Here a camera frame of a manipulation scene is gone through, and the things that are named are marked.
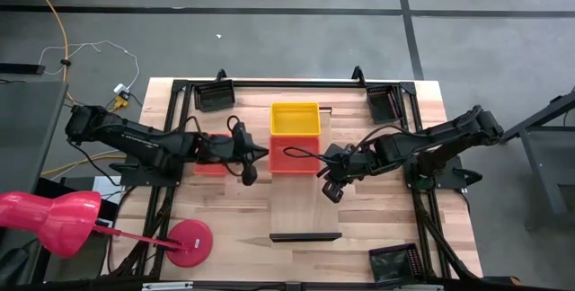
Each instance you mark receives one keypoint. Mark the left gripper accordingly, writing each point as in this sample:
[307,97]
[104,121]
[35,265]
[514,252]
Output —
[242,152]

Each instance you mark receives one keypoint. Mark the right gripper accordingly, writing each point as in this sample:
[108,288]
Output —
[348,161]

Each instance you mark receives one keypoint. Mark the red plastic basket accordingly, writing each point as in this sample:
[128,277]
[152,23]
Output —
[210,170]
[292,166]

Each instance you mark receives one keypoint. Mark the yellow plastic basket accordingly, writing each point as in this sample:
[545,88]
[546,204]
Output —
[294,118]

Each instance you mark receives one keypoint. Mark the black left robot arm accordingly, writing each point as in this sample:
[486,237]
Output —
[135,140]

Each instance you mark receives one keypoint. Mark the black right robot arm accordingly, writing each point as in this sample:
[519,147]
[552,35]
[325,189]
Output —
[449,138]

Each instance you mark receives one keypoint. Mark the wooden board tray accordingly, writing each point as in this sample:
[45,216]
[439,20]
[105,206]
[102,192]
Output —
[305,210]

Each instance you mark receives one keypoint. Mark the black plastic basket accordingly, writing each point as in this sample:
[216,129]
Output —
[215,98]
[393,266]
[382,104]

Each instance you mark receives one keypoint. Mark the yellow plug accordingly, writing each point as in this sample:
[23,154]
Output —
[121,103]

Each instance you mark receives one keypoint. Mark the white power adapter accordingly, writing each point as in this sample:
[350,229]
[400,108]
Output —
[121,88]

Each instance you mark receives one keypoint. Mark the white paper sheet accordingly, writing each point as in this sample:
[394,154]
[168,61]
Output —
[105,187]

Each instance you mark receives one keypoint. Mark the black case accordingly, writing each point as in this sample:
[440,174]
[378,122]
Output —
[108,212]

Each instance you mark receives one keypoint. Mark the pink desk lamp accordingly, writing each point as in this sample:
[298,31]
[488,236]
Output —
[54,223]

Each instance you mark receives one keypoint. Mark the dark metal side table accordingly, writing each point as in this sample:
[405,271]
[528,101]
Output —
[552,170]

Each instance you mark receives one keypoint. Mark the grey desk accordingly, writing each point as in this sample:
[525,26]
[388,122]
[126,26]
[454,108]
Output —
[27,134]

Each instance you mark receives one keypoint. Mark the black floor strip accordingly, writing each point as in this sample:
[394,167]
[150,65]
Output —
[20,68]

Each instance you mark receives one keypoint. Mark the black metal table frame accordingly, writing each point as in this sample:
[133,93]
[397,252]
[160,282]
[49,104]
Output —
[292,84]

